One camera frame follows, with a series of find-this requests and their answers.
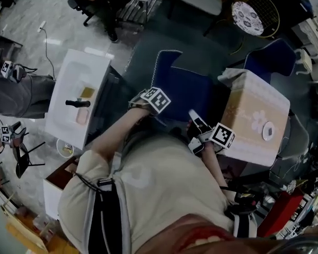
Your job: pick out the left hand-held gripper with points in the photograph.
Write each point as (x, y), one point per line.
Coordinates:
(156, 99)

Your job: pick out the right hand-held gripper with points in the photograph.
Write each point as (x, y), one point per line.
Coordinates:
(222, 135)

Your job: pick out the person's left forearm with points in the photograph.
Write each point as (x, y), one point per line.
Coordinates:
(116, 136)

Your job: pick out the person's right forearm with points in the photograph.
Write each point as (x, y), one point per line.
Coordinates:
(214, 168)

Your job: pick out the table with checked tablecloth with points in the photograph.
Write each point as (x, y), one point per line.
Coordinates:
(249, 102)

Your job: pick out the black office chair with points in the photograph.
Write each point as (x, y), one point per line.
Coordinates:
(79, 7)

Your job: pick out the black metal chair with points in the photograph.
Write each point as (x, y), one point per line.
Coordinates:
(22, 160)

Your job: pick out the flat yellow sponge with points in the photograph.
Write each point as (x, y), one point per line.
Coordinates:
(87, 92)

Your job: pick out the white round plate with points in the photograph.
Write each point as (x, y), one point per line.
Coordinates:
(265, 135)

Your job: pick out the person's torso in white shirt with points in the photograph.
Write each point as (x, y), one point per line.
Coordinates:
(161, 181)

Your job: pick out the small dark square item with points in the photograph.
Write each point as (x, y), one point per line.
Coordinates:
(269, 131)

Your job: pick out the black faucet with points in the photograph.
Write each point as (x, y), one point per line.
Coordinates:
(78, 103)

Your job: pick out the white waste bin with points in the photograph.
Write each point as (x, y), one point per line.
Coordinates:
(65, 148)

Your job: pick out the floral round cushion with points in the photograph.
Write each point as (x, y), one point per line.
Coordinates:
(246, 17)

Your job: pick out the white ornate stool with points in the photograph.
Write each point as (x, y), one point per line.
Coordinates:
(306, 61)

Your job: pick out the red armchair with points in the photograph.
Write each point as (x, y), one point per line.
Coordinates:
(281, 213)

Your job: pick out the white power strip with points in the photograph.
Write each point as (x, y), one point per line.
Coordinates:
(42, 26)

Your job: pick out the white ornate dressing table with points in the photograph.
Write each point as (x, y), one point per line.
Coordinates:
(315, 33)

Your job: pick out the light wooden desk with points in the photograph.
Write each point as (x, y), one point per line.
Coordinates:
(29, 237)

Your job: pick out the black mount with red button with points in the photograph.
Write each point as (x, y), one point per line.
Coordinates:
(243, 204)

